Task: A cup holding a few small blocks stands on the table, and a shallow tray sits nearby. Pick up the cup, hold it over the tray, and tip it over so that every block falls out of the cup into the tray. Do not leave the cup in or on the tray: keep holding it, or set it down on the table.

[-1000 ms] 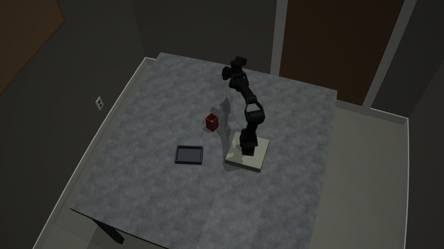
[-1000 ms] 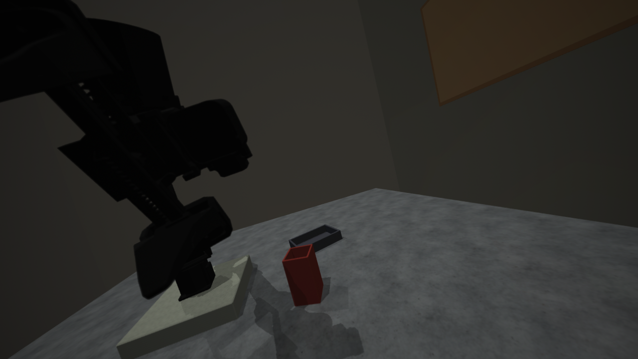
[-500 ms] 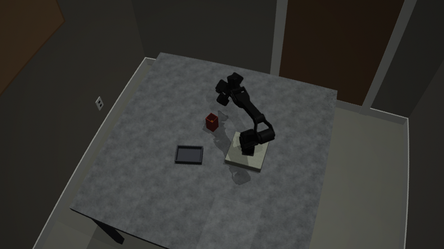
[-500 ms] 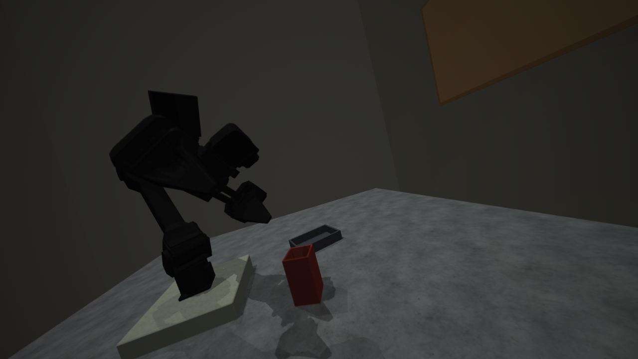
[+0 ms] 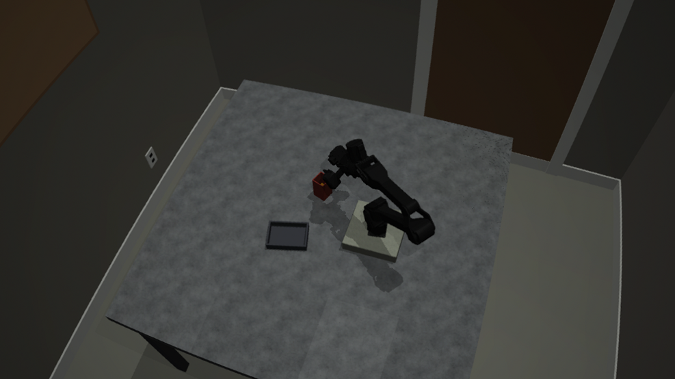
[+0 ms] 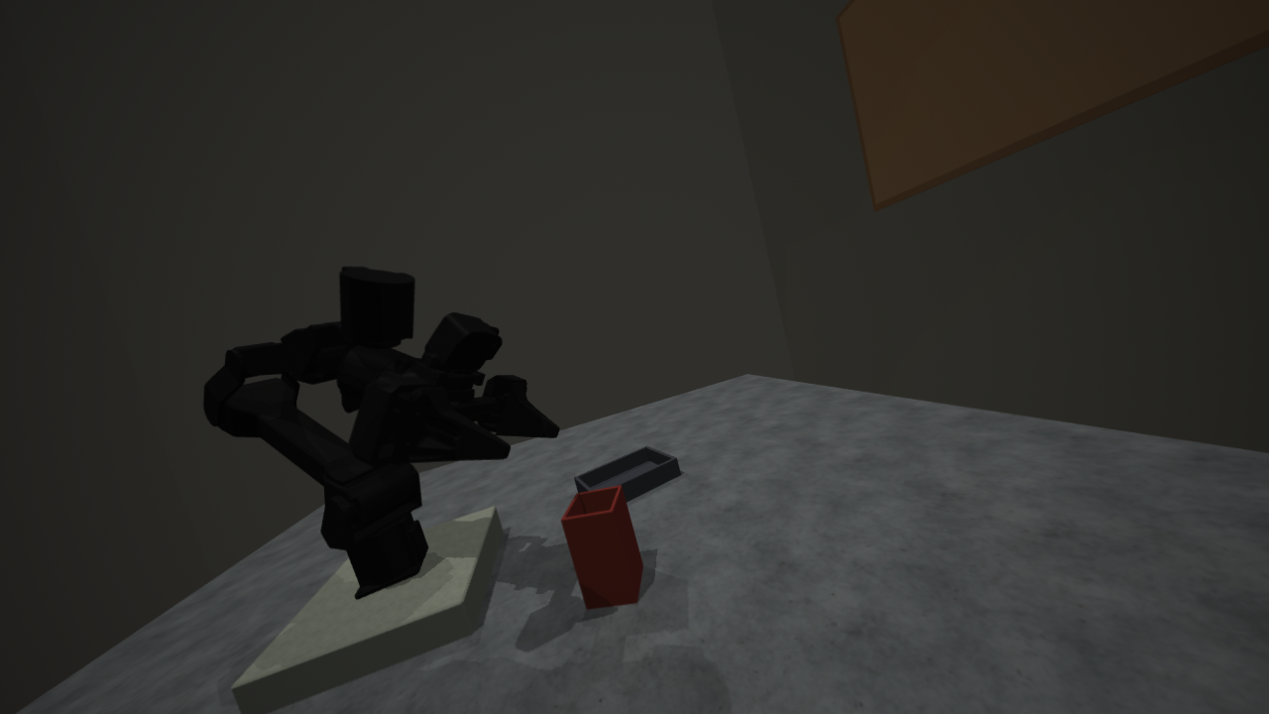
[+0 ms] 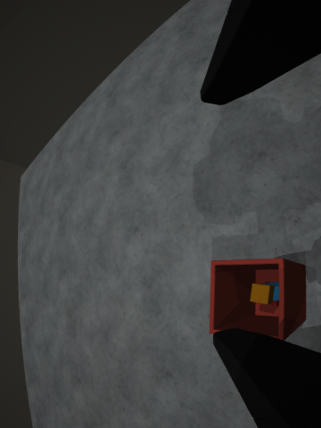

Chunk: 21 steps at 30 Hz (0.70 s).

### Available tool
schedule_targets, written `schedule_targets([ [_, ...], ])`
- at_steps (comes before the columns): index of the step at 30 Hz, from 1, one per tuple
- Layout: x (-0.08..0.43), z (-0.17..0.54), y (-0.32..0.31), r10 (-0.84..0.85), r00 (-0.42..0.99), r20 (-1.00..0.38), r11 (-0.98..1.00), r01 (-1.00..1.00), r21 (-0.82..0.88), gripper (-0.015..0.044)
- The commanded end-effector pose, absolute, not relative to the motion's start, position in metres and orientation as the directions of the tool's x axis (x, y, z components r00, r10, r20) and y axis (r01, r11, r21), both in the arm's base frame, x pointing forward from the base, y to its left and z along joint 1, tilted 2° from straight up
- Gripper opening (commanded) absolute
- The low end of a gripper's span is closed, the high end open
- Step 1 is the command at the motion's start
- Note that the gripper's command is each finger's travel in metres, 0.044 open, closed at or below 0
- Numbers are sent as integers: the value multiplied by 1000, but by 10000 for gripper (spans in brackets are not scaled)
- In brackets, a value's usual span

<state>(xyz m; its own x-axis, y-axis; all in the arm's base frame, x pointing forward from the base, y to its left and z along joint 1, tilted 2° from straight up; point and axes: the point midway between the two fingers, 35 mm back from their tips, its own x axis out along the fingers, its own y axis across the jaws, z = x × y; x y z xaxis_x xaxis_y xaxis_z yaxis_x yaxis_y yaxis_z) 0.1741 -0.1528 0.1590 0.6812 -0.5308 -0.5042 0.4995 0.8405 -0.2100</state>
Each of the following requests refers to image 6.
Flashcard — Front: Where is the red square cup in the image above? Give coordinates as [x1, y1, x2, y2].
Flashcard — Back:
[561, 484, 643, 609]

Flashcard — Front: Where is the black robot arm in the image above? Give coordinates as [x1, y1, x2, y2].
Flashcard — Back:
[204, 266, 503, 599]

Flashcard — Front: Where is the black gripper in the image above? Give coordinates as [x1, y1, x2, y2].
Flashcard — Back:
[348, 356, 560, 468]

